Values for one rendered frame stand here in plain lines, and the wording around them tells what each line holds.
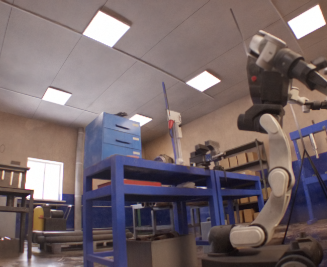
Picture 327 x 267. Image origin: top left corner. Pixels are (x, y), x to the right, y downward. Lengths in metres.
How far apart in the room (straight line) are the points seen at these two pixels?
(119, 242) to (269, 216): 0.88
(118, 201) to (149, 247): 0.46
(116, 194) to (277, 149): 0.99
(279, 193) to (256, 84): 0.67
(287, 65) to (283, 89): 0.64
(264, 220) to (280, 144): 0.44
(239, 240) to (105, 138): 1.13
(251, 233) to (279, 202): 0.23
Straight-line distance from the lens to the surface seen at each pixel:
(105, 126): 1.70
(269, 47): 0.87
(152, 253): 1.67
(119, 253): 1.40
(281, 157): 1.35
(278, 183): 1.29
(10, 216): 6.10
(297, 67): 0.79
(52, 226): 5.08
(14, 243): 3.12
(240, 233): 1.37
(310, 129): 4.91
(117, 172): 1.42
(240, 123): 1.48
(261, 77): 1.48
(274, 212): 1.35
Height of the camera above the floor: 0.43
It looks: 21 degrees up
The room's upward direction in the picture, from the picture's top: 4 degrees counter-clockwise
